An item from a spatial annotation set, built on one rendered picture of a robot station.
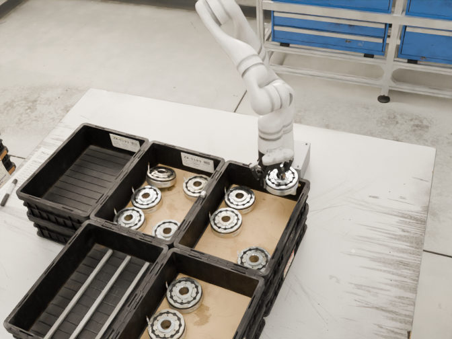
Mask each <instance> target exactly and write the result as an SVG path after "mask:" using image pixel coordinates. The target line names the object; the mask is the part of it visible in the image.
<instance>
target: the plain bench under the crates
mask: <svg viewBox="0 0 452 339"><path fill-rule="evenodd" d="M258 118H259V117H258V116H250V115H247V114H239V113H235V112H228V111H223V110H216V109H212V108H205V107H200V106H193V105H189V104H181V103H177V102H170V101H165V100H158V99H154V98H147V97H143V96H135V95H131V94H127V93H120V92H115V91H108V90H104V89H96V88H92V87H91V88H89V89H88V90H87V91H86V92H85V93H84V95H83V96H82V97H81V98H80V99H79V100H78V101H77V103H76V104H75V105H74V106H73V107H72V108H71V109H70V110H69V111H68V112H67V113H66V114H65V115H64V117H63V118H62V119H61V120H60V121H59V122H58V124H57V125H56V126H55V127H54V128H53V129H52V130H51V131H50V132H49V133H48V134H47V135H46V136H45V138H44V139H43V140H42V141H41V142H40V143H39V144H38V146H37V147H36V148H35V149H34V150H33V151H32V152H31V154H29V156H27V157H26V158H25V159H24V161H23V162H22V163H21V164H20V165H19V166H18V167H17V169H16V170H15V171H14V172H13V173H12V174H11V175H10V177H8V179H6V181H5V182H4V183H3V185H2V186H1V187H0V189H1V188H2V187H3V186H4V185H5V184H6V183H7V182H8V181H9V180H10V179H11V178H12V177H13V176H14V175H15V174H16V173H17V172H18V171H19V170H20V169H21V168H22V167H23V166H24V165H25V164H26V163H27V162H28V161H29V160H30V159H31V158H32V156H33V155H34V154H35V152H38V151H39V150H40V148H41V147H44V148H46V149H50V150H52V151H55V150H56V149H57V148H58V147H59V146H60V145H61V144H62V143H63V142H64V141H65V140H66V139H67V138H68V137H69V136H70V134H71V133H72V132H73V131H74V130H75V129H76V128H77V127H78V126H79V125H80V124H82V123H84V122H87V123H90V124H95V125H98V126H103V127H106V128H111V129H114V130H119V131H122V132H125V133H129V134H132V135H137V136H140V137H145V138H148V139H149V142H150V141H161V142H164V143H168V144H171V145H176V146H179V147H184V148H187V149H191V150H195V151H200V152H203V153H207V154H210V155H215V156H218V157H222V158H224V159H225V161H228V160H234V161H238V162H242V163H246V164H249V163H252V164H253V163H256V162H257V159H258ZM293 135H294V140H296V141H304V142H308V143H311V148H310V161H309V165H308V167H307V170H306V172H305V175H304V178H303V179H306V180H309V181H310V191H309V193H308V196H309V197H308V199H307V201H306V202H307V203H308V205H309V213H308V215H307V220H306V223H305V224H307V230H306V232H305V235H304V236H303V239H302V241H301V244H300V246H299V249H298V250H297V253H296V255H295V257H294V260H293V262H292V264H291V267H290V268H289V271H288V273H287V276H286V278H285V281H284V283H283V284H282V287H281V289H280V292H279V294H278V297H277V298H276V301H275V303H274V305H273V307H272V310H271V312H270V315H269V316H267V317H263V319H264V320H265V326H264V328H263V330H262V333H261V335H260V337H259V339H411V335H412V326H413V320H414V311H415V306H416V296H417V291H418V281H419V276H420V267H421V261H422V253H423V247H424V238H425V233H426V223H427V218H428V209H429V203H430V194H431V189H432V179H433V174H434V169H435V159H436V154H437V149H435V148H434V147H428V146H424V145H417V144H412V143H405V142H401V141H394V140H389V139H382V138H378V137H370V136H366V135H359V134H354V133H348V132H343V131H339V130H332V129H327V128H320V127H316V126H308V125H304V124H297V123H293ZM27 211H28V210H25V209H19V208H16V207H13V206H7V205H4V206H0V339H15V338H14V337H13V336H12V334H10V333H9V332H7V330H6V329H5V328H4V327H3V322H4V320H5V319H6V317H7V316H8V315H9V314H10V313H11V311H12V310H13V309H14V308H15V306H16V305H17V304H18V303H19V302H20V300H21V299H22V298H23V297H24V295H25V294H26V293H27V292H28V291H29V289H30V288H31V287H32V285H33V284H34V283H35V282H36V281H37V280H38V278H39V277H40V276H41V274H42V273H43V272H44V271H45V270H46V268H47V267H48V266H49V265H50V263H51V262H52V261H53V260H54V259H55V257H56V256H57V255H58V254H59V252H60V251H61V250H62V249H63V248H64V245H62V244H59V243H56V242H54V241H51V240H48V239H45V238H43V237H40V236H37V235H36V232H37V228H35V227H34V226H33V224H34V222H31V221H29V219H28V217H27V215H26V212H27Z"/></svg>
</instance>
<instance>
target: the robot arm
mask: <svg viewBox="0 0 452 339"><path fill-rule="evenodd" d="M195 7H196V12H197V14H198V16H199V18H200V19H201V20H202V22H203V24H204V25H205V26H206V28H207V29H208V31H209V32H210V33H211V34H212V36H213V38H214V39H215V40H216V41H217V43H218V44H219V46H220V47H221V48H222V49H223V50H224V51H225V53H226V54H227V56H228V57H229V58H230V59H231V61H232V62H233V64H234V65H235V68H236V69H237V71H238V72H239V74H240V75H241V78H242V79H243V81H244V83H245V85H246V89H247V91H248V95H249V99H250V104H251V107H252V110H253V111H254V112H255V113H257V114H259V115H260V116H259V118H258V159H257V162H256V163H253V164H252V163H249V164H248V165H249V167H250V169H251V171H252V173H253V175H254V177H255V178H256V180H260V183H261V185H262V187H264V188H266V176H267V175H268V172H269V171H270V170H275V169H277V172H276V176H277V178H280V179H282V178H283V174H284V173H288V172H289V170H290V168H291V165H292V162H293V160H294V154H295V152H294V135H293V116H294V113H295V92H294V90H293V88H292V87H290V86H289V85H288V84H287V83H285V82H284V81H283V80H282V79H281V78H280V77H278V76H277V75H276V73H275V72H274V71H273V70H272V69H271V67H270V65H269V58H268V53H267V52H266V49H265V48H264V47H263V45H262V43H261V42H260V40H259V39H258V37H257V35H256V34H255V33H254V31H253V30H252V29H251V27H250V25H249V23H248V22H247V20H246V18H245V16H244V14H243V13H242V11H241V9H240V7H239V5H238V2H237V1H236V0H199V1H198V2H197V3H196V5H195ZM232 18H233V23H234V34H233V38H232V37H230V36H229V35H227V34H226V33H224V32H223V31H222V30H221V29H220V26H222V25H223V24H224V23H226V22H228V21H229V20H230V19H232ZM282 163H284V164H283V166H282V167H281V166H280V165H281V164H282ZM258 166H260V167H261V168H260V169H261V170H260V173H259V174H258V173H257V169H258Z"/></svg>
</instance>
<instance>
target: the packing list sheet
mask: <svg viewBox="0 0 452 339"><path fill-rule="evenodd" d="M53 152H54V151H52V150H50V149H46V148H44V147H41V148H40V150H39V151H38V152H35V154H34V155H33V156H32V158H31V159H30V160H29V161H28V162H27V163H26V164H25V165H24V166H23V167H22V168H21V169H20V170H19V171H18V172H17V173H16V174H15V175H14V176H13V177H12V178H11V179H10V180H9V181H8V182H7V183H6V184H5V185H4V186H3V187H2V188H1V189H0V202H1V201H2V199H3V197H4V196H5V193H6V192H7V190H8V188H9V186H10V185H11V183H12V181H13V180H14V179H17V183H16V185H15V187H14V189H13V190H12V192H11V194H10V196H9V198H8V200H7V202H6V203H5V205H7V206H13V207H16V208H19V209H25V210H27V207H25V206H23V201H22V200H20V199H18V197H17V195H16V193H15V191H16V190H17V189H18V188H19V187H20V186H21V185H22V184H23V183H24V182H25V181H26V180H27V179H28V178H29V177H30V176H31V175H32V174H33V173H34V172H35V171H36V170H37V169H38V168H39V167H40V166H41V164H42V163H43V162H44V161H45V160H46V159H47V158H48V157H49V156H50V155H51V154H52V153H53Z"/></svg>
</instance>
